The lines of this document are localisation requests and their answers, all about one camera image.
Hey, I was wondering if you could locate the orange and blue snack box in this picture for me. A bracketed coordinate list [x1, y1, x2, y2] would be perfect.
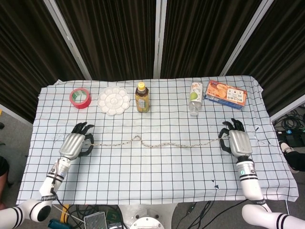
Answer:
[203, 80, 247, 111]

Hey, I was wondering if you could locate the green circuit board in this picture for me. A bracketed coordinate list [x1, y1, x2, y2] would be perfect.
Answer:
[106, 209, 118, 223]

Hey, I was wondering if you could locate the white partition base rail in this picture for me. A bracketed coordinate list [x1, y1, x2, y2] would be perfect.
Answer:
[0, 103, 34, 125]
[271, 94, 305, 123]

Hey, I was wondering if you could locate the clear bottle with apple label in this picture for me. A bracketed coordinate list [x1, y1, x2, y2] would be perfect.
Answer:
[189, 82, 203, 116]

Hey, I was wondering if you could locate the beige braided rope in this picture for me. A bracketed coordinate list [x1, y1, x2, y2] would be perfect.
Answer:
[90, 135, 229, 149]

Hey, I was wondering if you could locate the white partition frame post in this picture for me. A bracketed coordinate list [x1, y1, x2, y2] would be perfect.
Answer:
[153, 0, 167, 79]
[43, 0, 92, 80]
[219, 0, 275, 76]

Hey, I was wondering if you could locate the teal tool case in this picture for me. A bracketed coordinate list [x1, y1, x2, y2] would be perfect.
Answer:
[48, 219, 70, 229]

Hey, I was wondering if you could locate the silver flat device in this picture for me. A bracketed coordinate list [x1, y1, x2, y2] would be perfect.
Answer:
[83, 211, 107, 229]

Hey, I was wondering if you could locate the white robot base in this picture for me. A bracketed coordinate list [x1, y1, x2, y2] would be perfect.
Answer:
[118, 204, 179, 229]

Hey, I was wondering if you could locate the white flower paint palette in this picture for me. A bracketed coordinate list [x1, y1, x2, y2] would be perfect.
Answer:
[97, 86, 131, 116]

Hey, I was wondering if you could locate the dark pleated partition panel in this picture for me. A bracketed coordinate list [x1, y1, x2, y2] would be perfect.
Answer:
[161, 0, 265, 78]
[0, 0, 86, 123]
[56, 0, 158, 81]
[227, 0, 305, 117]

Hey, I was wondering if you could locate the white floor cable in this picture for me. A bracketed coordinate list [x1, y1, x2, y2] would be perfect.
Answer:
[56, 204, 86, 224]

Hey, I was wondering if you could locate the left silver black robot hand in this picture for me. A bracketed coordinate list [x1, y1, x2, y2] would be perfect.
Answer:
[58, 122, 95, 161]

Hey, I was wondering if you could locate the black cable pile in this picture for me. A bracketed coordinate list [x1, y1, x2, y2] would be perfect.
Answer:
[273, 108, 305, 131]

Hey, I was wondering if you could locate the person leg in black trousers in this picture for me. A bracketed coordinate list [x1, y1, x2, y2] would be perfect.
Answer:
[285, 150, 305, 174]

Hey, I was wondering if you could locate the black floor cable bundle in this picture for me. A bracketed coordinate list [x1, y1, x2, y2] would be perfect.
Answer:
[68, 204, 124, 229]

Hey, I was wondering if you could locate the white sneaker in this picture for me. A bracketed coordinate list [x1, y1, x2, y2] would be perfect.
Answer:
[279, 141, 295, 155]

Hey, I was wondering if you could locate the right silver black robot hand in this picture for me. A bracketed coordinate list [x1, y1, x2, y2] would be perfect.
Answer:
[218, 118, 253, 158]

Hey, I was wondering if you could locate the white black-grid tablecloth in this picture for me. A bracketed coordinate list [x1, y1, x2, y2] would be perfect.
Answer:
[16, 75, 300, 206]

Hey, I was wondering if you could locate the person leg in shorts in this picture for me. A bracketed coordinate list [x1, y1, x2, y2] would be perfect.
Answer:
[0, 155, 10, 206]

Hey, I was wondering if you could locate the red tape roll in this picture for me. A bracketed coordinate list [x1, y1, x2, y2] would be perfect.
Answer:
[69, 87, 92, 110]

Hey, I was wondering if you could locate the yellow-capped tea bottle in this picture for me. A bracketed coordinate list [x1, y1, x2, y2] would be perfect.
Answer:
[134, 82, 151, 113]

